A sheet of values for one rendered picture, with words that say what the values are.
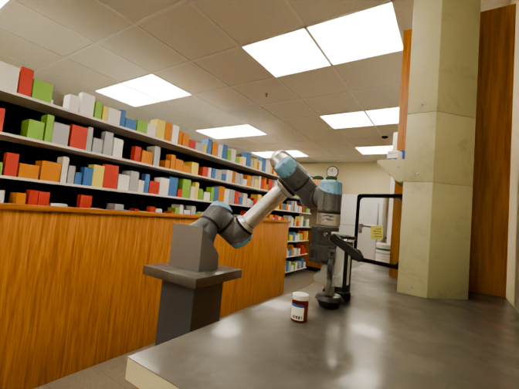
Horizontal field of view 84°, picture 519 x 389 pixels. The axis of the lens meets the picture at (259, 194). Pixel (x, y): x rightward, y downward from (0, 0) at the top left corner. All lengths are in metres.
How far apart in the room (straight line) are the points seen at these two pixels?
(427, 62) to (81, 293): 2.46
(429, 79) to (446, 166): 0.38
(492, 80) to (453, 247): 0.88
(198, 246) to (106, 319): 1.46
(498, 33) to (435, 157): 0.81
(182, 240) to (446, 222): 1.13
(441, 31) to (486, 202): 0.81
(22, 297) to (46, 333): 0.30
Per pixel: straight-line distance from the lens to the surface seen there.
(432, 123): 1.45
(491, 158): 1.79
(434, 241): 1.39
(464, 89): 1.59
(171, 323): 1.43
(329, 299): 0.97
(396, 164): 1.41
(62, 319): 2.48
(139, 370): 0.62
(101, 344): 2.70
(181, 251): 1.39
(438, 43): 1.59
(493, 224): 1.75
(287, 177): 1.00
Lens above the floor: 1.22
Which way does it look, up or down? 4 degrees up
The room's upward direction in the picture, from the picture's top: 5 degrees clockwise
